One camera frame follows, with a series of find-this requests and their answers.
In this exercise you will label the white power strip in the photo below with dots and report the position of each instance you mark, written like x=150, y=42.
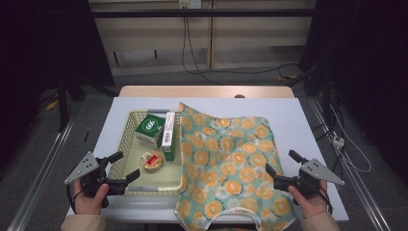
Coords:
x=338, y=141

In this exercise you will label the green and white square box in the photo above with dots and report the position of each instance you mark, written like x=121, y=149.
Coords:
x=150, y=126

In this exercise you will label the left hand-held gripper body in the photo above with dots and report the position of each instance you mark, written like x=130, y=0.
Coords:
x=85, y=168

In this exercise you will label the pale green plastic basket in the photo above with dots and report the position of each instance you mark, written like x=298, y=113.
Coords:
x=134, y=166

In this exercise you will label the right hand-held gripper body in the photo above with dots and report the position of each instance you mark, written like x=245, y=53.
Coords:
x=316, y=171

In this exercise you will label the black stand post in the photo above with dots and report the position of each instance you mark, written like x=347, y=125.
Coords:
x=63, y=102

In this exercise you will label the long white and green box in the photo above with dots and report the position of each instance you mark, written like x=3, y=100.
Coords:
x=168, y=131

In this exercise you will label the person's left hand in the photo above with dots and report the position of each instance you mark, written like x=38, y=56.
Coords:
x=88, y=200

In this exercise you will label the black horizontal bar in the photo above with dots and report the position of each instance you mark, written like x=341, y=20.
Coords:
x=144, y=13

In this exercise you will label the orange print cloth bag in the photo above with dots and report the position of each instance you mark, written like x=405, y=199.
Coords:
x=224, y=154

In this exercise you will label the dark curtain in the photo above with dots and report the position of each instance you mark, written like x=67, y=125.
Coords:
x=375, y=64
x=41, y=41

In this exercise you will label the white wall socket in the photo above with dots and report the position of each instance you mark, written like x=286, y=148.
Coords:
x=190, y=3

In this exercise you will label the person's right hand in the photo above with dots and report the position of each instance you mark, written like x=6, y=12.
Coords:
x=309, y=203

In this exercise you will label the white table cover board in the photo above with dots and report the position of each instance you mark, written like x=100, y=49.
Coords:
x=288, y=115

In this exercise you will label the metal floor rail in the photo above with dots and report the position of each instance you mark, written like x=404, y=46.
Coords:
x=41, y=173
x=359, y=189

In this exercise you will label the round yellow tin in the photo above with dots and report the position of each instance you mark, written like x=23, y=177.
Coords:
x=151, y=160

